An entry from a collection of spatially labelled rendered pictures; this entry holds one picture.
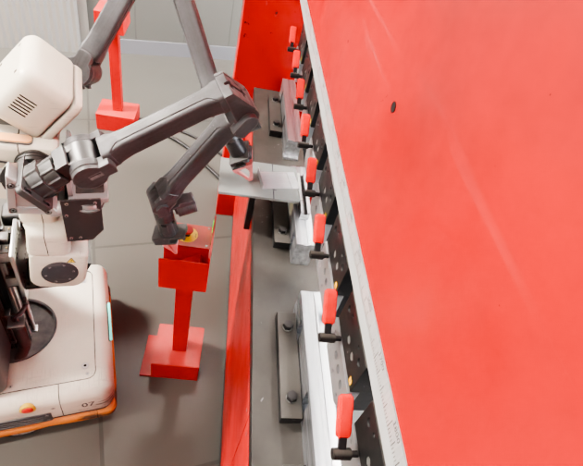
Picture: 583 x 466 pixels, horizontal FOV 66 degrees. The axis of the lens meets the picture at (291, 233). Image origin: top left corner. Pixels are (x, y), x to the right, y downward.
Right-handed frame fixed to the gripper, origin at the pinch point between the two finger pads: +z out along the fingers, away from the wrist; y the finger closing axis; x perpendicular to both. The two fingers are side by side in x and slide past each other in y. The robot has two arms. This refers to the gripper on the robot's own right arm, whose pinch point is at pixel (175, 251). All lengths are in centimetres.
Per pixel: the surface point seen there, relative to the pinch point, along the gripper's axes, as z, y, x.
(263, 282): 0.1, 28.8, -14.5
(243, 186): -14.7, 23.2, 13.6
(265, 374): 1, 30, -44
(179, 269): 3.9, 1.2, -4.6
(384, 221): -58, 53, -50
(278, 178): -12.1, 34.1, 19.9
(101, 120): 50, -89, 172
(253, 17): -36, 25, 103
